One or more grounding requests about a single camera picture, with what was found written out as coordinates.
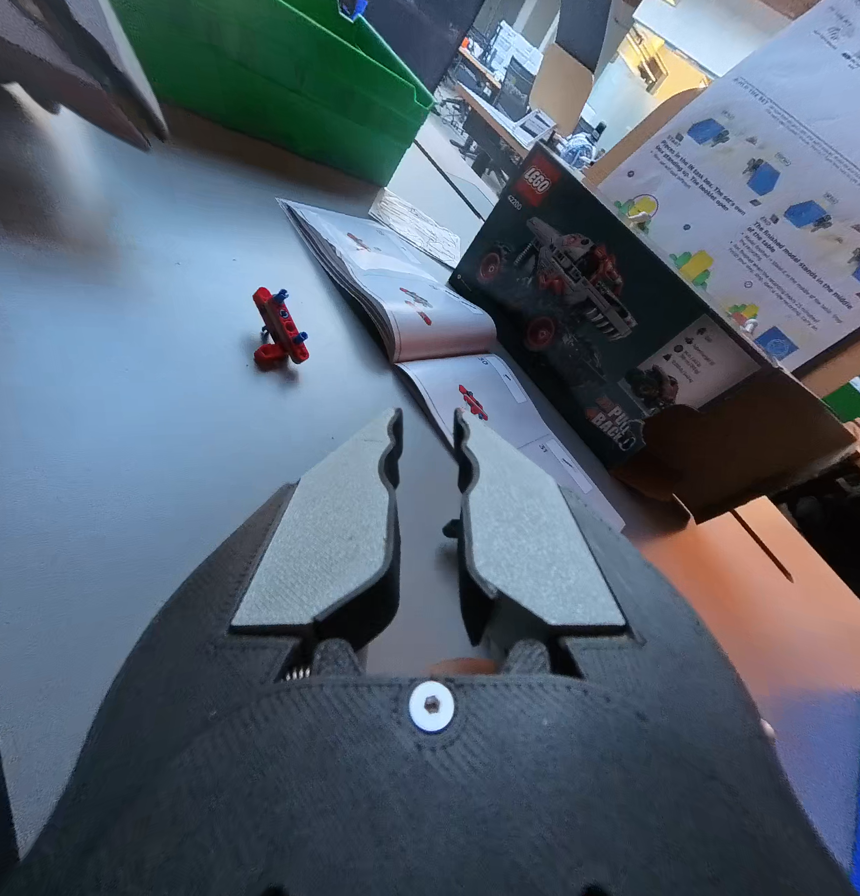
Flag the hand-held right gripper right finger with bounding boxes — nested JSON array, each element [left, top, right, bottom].
[[452, 408, 627, 646]]

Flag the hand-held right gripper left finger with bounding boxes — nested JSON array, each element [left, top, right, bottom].
[[230, 408, 403, 652]]

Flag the red lego assembly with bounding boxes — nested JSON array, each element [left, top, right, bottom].
[[251, 286, 312, 370]]

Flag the green plastic bin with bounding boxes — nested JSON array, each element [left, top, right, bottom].
[[111, 0, 437, 189]]

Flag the lego instruction booklet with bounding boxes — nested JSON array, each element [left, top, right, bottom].
[[276, 198, 626, 533]]

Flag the black lego set box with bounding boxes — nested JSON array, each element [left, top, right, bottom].
[[447, 142, 860, 525]]

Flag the white sticker sheet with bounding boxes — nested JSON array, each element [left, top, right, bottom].
[[369, 188, 462, 267]]

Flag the green tagged object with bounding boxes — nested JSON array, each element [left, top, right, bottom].
[[821, 377, 860, 423]]

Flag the background wooden desk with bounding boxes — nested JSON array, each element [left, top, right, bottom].
[[452, 42, 567, 179]]

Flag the printed instruction poster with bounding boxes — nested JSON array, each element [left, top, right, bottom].
[[598, 0, 860, 372]]

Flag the dark blurred object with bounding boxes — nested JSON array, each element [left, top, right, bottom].
[[0, 0, 170, 151]]

